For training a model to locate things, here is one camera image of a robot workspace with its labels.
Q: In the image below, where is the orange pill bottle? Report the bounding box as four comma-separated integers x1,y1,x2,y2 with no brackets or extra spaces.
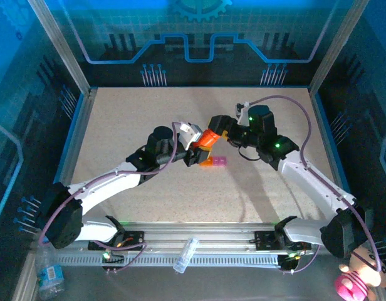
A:
192,128,221,149

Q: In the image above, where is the clear plastic tube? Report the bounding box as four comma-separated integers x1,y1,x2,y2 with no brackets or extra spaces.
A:
172,236,200,275

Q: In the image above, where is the water bottle with blue label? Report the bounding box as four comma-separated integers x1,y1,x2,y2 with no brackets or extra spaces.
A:
35,243,66,300

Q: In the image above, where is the pink beige plush toy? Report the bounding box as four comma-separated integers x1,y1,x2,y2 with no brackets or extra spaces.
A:
333,245,386,301

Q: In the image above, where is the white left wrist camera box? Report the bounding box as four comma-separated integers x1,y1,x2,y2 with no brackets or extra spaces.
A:
179,122,202,151

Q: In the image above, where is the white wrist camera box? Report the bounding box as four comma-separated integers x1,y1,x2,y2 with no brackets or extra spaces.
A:
235,102,253,125
179,122,202,151

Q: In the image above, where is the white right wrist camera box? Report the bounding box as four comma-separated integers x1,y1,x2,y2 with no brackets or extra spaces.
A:
235,102,253,125

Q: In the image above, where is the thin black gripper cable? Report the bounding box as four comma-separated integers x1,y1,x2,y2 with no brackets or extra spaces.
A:
238,145,263,162

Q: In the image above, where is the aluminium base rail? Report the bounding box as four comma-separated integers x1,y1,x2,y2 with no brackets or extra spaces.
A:
33,221,371,255

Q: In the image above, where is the aluminium side rail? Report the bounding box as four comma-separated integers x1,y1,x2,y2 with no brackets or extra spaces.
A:
44,87,98,228

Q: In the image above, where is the slotted grey cable duct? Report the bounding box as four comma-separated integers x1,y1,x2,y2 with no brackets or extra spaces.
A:
53,253,283,268

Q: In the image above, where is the aluminium frame post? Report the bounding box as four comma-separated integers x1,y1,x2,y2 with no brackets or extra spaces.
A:
308,0,371,97
28,0,94,97

